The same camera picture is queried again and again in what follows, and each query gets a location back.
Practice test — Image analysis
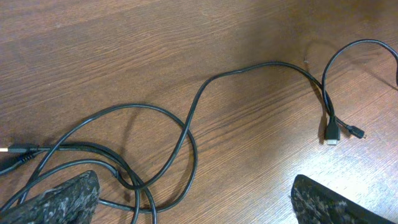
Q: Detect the thin black USB cable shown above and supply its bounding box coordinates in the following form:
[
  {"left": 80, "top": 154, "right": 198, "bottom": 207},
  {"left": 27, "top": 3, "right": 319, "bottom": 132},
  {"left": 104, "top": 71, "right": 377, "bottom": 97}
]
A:
[{"left": 17, "top": 60, "right": 367, "bottom": 215}]

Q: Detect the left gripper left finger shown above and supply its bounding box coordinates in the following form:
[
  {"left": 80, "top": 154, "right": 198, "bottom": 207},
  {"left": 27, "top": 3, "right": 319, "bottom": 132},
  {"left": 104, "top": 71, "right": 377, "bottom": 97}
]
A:
[{"left": 1, "top": 170, "right": 100, "bottom": 224}]

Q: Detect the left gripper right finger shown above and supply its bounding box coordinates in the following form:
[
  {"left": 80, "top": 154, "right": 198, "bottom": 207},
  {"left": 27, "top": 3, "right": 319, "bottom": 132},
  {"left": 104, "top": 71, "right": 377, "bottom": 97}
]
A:
[{"left": 290, "top": 174, "right": 394, "bottom": 224}]

